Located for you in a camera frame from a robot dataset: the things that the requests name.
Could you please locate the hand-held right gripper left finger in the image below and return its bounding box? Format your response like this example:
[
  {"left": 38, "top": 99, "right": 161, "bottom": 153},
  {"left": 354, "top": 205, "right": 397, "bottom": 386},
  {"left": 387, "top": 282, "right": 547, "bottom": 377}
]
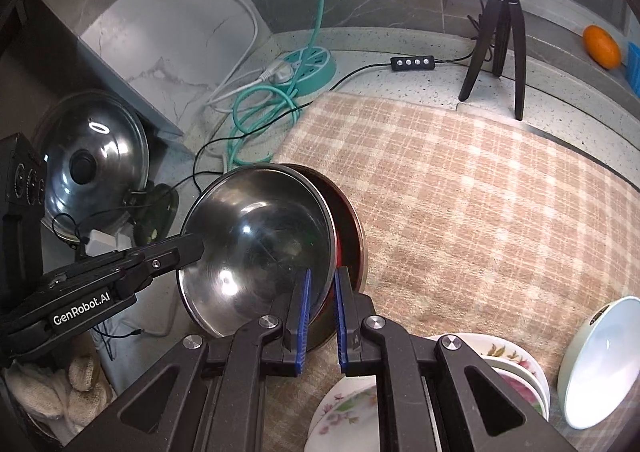
[{"left": 64, "top": 268, "right": 314, "bottom": 452}]

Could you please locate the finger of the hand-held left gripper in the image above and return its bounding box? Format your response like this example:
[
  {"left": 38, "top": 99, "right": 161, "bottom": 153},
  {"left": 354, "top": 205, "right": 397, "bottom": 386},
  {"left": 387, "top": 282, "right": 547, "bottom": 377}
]
[{"left": 44, "top": 233, "right": 207, "bottom": 296}]

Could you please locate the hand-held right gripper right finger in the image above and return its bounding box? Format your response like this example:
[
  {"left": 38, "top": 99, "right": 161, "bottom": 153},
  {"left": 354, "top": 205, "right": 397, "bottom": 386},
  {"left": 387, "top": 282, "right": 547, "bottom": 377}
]
[{"left": 333, "top": 267, "right": 580, "bottom": 452}]

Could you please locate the white floral plate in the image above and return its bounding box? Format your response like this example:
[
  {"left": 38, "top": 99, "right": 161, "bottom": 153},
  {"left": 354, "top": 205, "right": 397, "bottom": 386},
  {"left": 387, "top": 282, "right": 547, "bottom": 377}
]
[
  {"left": 487, "top": 357, "right": 546, "bottom": 413},
  {"left": 306, "top": 332, "right": 538, "bottom": 452}
]

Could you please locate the stainless steel bowl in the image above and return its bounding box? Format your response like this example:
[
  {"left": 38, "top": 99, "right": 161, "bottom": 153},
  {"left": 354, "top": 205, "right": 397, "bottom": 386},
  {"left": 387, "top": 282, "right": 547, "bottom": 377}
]
[{"left": 176, "top": 163, "right": 337, "bottom": 339}]

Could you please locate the red bowl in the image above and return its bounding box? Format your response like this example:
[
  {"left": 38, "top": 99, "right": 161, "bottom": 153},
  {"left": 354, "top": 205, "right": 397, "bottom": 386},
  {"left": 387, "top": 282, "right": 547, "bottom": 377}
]
[{"left": 285, "top": 163, "right": 369, "bottom": 354}]

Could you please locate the large white leaf-print plate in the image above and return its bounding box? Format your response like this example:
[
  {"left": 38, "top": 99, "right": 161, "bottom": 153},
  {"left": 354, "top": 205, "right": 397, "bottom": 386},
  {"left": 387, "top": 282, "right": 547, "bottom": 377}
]
[{"left": 530, "top": 372, "right": 552, "bottom": 425}]

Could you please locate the person's left hand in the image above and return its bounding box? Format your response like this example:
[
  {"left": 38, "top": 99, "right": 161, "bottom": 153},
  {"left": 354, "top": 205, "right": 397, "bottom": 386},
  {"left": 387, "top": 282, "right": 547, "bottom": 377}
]
[{"left": 6, "top": 354, "right": 117, "bottom": 439}]

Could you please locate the white charger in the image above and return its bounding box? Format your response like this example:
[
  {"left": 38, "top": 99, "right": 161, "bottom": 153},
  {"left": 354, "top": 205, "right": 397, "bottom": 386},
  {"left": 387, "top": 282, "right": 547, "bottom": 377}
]
[{"left": 84, "top": 230, "right": 132, "bottom": 257}]

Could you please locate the steel pot lid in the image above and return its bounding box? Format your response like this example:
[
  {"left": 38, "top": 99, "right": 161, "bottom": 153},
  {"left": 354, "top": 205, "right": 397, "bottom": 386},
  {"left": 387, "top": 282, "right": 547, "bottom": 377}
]
[{"left": 37, "top": 90, "right": 151, "bottom": 245}]

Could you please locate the beige plaid cloth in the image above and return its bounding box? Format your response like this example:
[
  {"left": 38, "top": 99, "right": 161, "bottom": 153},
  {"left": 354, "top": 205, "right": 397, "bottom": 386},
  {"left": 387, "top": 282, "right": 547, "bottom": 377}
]
[{"left": 260, "top": 92, "right": 640, "bottom": 452}]

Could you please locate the round teal power strip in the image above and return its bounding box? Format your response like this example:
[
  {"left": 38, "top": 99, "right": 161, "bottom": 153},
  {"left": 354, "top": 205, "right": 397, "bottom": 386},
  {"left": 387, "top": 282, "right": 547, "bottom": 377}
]
[{"left": 270, "top": 46, "right": 337, "bottom": 95}]

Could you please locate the light green bowl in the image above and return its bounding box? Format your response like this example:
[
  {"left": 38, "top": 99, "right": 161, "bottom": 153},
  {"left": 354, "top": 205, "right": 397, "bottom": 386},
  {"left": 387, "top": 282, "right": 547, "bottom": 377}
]
[{"left": 557, "top": 297, "right": 640, "bottom": 430}]

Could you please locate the black inline remote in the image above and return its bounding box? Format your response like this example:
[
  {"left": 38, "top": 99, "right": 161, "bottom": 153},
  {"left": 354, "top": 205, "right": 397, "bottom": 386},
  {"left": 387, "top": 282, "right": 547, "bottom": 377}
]
[{"left": 391, "top": 56, "right": 434, "bottom": 71}]

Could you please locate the orange fruit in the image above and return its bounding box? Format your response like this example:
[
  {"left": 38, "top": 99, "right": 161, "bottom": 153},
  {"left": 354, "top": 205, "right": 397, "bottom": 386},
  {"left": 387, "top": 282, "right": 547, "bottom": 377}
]
[{"left": 582, "top": 25, "right": 622, "bottom": 70}]

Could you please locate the blue container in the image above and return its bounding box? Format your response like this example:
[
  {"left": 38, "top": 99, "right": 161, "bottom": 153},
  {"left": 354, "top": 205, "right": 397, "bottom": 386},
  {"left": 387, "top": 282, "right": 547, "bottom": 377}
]
[{"left": 625, "top": 42, "right": 640, "bottom": 97}]

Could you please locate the thin black cable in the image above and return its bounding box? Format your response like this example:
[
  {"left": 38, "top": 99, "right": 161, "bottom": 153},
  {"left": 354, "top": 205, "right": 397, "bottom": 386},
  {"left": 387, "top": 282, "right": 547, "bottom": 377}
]
[{"left": 192, "top": 102, "right": 301, "bottom": 193}]

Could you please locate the white cable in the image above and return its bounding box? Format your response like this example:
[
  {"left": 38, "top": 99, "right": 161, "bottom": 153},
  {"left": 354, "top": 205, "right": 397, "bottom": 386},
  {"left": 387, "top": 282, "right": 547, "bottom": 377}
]
[{"left": 190, "top": 0, "right": 293, "bottom": 105}]

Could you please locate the black remote cable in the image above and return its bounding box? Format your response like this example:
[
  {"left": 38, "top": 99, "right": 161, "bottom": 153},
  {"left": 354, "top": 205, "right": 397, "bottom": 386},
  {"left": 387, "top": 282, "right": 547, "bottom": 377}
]
[{"left": 332, "top": 14, "right": 481, "bottom": 90}]

